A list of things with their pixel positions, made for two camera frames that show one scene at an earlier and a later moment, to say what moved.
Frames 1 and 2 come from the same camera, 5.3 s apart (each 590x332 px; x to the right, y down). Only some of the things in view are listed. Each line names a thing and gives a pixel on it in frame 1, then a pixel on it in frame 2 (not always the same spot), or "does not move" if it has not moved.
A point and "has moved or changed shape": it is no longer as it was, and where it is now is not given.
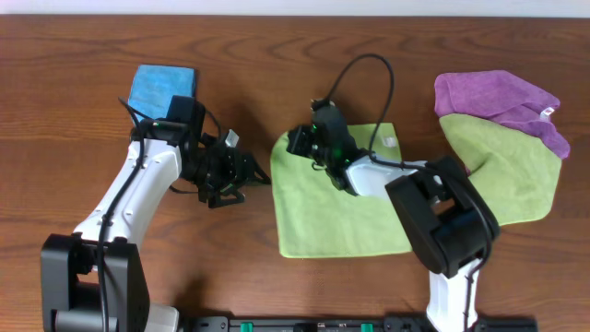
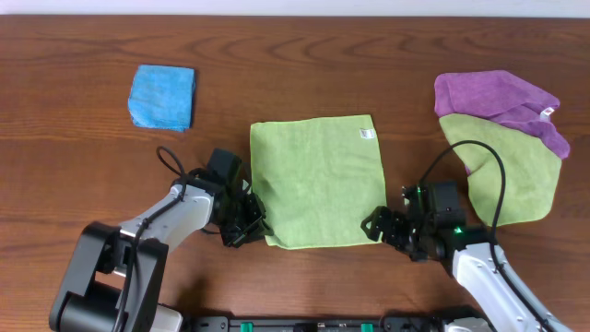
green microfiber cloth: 317,219 has moved or changed shape
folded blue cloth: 154,87 does not move
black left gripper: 235,177 to 258,226
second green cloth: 519,174 does not move
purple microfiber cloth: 500,96 does not move
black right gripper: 295,143 to 380,216
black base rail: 355,324 does not move
